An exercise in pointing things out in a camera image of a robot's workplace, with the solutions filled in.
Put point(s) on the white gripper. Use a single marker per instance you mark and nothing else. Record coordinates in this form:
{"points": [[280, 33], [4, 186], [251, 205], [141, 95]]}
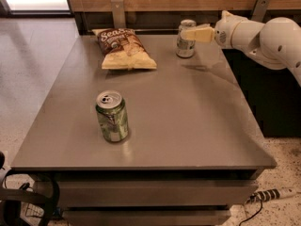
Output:
{"points": [[223, 32]]}

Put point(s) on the white 7up can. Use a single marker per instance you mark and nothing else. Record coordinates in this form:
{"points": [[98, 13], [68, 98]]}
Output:
{"points": [[185, 48]]}

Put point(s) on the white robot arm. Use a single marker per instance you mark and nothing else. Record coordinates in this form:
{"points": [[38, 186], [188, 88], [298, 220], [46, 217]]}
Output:
{"points": [[275, 45]]}

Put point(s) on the green soda can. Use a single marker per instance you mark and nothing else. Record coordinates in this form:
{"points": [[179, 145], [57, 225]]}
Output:
{"points": [[112, 115]]}

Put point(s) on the brown yellow chips bag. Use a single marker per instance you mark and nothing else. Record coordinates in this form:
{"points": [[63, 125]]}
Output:
{"points": [[123, 50]]}

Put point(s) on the grey cabinet with drawers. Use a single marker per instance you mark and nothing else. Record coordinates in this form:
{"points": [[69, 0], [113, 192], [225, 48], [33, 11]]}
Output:
{"points": [[192, 152]]}

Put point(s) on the white power strip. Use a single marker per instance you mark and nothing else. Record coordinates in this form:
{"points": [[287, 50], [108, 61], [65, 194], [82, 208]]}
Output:
{"points": [[272, 194]]}

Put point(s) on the horizontal metal rail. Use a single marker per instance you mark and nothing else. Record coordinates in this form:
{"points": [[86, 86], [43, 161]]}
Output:
{"points": [[156, 30]]}

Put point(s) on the right metal wall bracket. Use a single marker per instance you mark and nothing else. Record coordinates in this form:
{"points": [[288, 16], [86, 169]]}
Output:
{"points": [[259, 10]]}

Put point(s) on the metal wall bracket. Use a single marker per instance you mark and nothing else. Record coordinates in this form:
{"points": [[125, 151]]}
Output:
{"points": [[118, 13], [259, 10]]}

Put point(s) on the left metal wall bracket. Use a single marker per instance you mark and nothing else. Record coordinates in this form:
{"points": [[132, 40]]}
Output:
{"points": [[118, 13]]}

